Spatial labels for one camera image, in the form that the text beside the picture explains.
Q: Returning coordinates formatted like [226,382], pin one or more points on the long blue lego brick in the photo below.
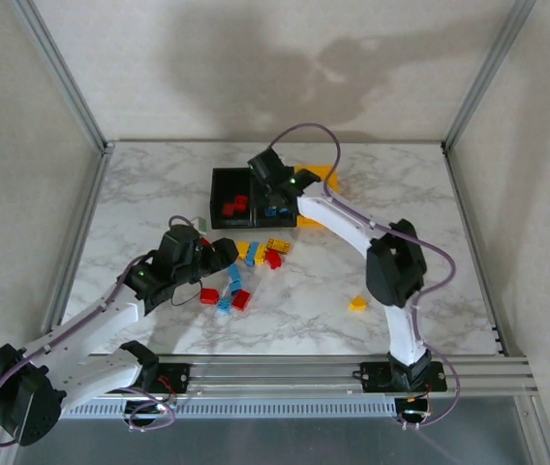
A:
[252,253]

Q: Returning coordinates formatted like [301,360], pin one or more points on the thin aluminium side rail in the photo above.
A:
[466,218]
[80,242]

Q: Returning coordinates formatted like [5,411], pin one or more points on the aluminium frame leg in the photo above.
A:
[541,436]

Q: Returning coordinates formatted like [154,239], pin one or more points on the yellow plastic bin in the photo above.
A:
[306,223]

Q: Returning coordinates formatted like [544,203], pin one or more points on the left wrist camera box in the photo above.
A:
[201,224]

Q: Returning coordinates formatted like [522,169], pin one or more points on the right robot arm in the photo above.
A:
[396,261]

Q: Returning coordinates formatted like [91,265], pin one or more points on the red lego brick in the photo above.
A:
[209,295]
[241,202]
[229,209]
[274,258]
[204,241]
[241,300]

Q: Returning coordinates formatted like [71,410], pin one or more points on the aluminium frame post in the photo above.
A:
[62,72]
[488,72]

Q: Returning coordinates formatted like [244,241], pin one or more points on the wide aluminium frame rail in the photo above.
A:
[275,378]

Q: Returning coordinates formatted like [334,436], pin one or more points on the black plastic bin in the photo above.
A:
[275,222]
[219,194]

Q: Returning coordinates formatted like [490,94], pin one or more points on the yellow two-by-four lego brick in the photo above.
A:
[279,245]

